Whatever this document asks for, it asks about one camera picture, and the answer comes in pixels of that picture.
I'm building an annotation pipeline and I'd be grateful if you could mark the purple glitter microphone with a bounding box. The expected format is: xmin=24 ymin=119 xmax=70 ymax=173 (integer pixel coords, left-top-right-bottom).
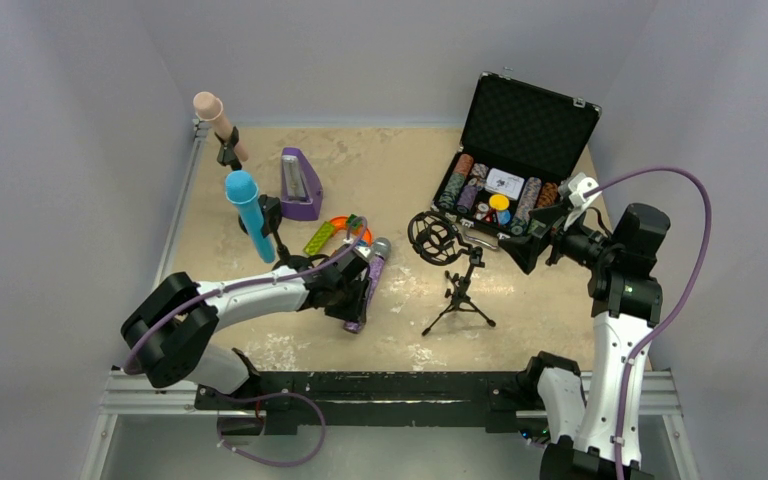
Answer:
xmin=343 ymin=237 xmax=392 ymax=334

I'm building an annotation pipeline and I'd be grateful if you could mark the black shock mount tripod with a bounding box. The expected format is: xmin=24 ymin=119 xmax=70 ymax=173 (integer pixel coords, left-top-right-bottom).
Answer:
xmin=407 ymin=210 xmax=498 ymax=338

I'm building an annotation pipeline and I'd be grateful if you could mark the black mic stand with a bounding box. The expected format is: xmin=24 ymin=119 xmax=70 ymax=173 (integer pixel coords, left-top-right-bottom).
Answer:
xmin=215 ymin=125 xmax=256 ymax=233
xmin=258 ymin=194 xmax=313 ymax=271

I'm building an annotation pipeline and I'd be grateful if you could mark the blue microphone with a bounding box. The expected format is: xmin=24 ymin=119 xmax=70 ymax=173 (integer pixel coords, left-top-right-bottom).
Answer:
xmin=225 ymin=170 xmax=276 ymax=263

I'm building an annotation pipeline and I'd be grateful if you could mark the pink microphone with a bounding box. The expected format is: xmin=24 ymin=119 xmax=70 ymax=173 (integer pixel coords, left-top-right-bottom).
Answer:
xmin=192 ymin=91 xmax=249 ymax=162

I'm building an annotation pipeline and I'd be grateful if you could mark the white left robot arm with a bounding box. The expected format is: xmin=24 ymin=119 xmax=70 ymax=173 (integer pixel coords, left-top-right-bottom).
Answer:
xmin=121 ymin=245 xmax=371 ymax=394

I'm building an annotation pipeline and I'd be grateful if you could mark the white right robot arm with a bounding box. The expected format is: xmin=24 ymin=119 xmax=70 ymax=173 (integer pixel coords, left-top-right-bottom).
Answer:
xmin=500 ymin=203 xmax=670 ymax=479

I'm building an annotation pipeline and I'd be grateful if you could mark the yellow dealer chip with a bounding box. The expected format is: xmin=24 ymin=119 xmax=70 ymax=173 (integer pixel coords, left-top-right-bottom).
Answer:
xmin=488 ymin=194 xmax=510 ymax=211

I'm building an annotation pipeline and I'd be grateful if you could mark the lime long toy brick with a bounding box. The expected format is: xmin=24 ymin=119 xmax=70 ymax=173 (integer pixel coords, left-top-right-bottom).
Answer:
xmin=302 ymin=221 xmax=337 ymax=256

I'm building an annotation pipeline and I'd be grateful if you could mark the white card deck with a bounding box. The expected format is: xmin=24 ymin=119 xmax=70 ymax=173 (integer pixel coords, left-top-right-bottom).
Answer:
xmin=484 ymin=168 xmax=526 ymax=200

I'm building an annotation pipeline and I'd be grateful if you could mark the orange curved track piece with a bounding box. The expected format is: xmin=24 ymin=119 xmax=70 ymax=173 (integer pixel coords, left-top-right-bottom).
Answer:
xmin=328 ymin=216 xmax=374 ymax=246

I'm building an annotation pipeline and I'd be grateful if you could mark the green toy brick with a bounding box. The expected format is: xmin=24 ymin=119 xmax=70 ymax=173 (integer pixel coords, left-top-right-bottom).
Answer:
xmin=345 ymin=214 xmax=364 ymax=235

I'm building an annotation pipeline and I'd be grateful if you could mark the black poker chip case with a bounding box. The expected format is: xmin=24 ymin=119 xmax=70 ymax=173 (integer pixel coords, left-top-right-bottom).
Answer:
xmin=431 ymin=72 xmax=602 ymax=238

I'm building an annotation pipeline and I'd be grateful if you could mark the purple metronome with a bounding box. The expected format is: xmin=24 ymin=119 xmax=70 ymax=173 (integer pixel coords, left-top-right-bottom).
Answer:
xmin=280 ymin=147 xmax=324 ymax=222

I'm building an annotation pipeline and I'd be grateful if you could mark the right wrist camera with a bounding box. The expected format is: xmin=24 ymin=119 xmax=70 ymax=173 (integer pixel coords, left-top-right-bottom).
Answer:
xmin=558 ymin=172 xmax=599 ymax=231

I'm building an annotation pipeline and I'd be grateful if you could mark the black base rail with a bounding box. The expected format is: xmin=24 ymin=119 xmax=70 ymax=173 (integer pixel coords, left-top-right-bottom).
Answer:
xmin=195 ymin=371 xmax=544 ymax=435

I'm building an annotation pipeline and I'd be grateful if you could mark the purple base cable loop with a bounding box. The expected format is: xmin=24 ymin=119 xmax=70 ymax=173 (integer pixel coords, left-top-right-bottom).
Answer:
xmin=216 ymin=390 xmax=328 ymax=468

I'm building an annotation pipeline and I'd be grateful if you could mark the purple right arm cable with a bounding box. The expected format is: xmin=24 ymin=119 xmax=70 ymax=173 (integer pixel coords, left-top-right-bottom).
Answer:
xmin=585 ymin=166 xmax=713 ymax=480

